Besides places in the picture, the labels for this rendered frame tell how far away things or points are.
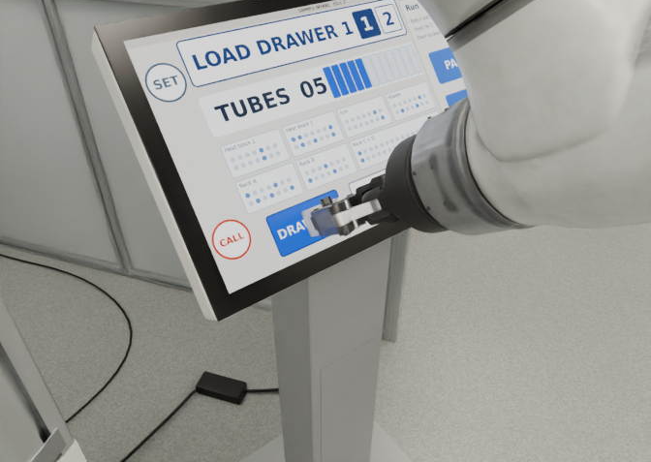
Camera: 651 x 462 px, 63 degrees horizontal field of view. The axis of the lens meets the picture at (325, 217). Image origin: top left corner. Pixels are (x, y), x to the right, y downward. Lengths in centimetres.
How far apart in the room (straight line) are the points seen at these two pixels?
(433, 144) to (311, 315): 52
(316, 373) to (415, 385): 80
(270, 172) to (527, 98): 36
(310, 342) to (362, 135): 36
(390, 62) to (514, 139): 44
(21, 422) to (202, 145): 29
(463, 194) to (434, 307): 161
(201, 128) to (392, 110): 24
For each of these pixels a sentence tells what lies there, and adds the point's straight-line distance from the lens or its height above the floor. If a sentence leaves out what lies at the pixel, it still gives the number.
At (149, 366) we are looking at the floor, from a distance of 180.
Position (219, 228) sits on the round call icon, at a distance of 54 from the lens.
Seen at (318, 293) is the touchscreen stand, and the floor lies 80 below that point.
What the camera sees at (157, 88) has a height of 114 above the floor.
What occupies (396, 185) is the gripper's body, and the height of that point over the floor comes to 115.
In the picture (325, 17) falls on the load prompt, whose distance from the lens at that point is 67.
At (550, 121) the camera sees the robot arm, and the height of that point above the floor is 125.
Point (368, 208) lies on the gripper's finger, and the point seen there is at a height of 112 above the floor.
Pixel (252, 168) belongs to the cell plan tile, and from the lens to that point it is 57.
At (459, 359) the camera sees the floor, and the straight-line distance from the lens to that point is 178.
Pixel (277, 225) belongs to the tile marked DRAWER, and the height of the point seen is 101.
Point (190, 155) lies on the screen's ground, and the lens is 55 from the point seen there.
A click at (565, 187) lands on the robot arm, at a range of 27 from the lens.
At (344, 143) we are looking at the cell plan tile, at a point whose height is 106.
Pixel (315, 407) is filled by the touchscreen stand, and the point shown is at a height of 52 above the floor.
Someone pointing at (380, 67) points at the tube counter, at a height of 111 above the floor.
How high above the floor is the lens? 135
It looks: 36 degrees down
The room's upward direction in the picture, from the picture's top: straight up
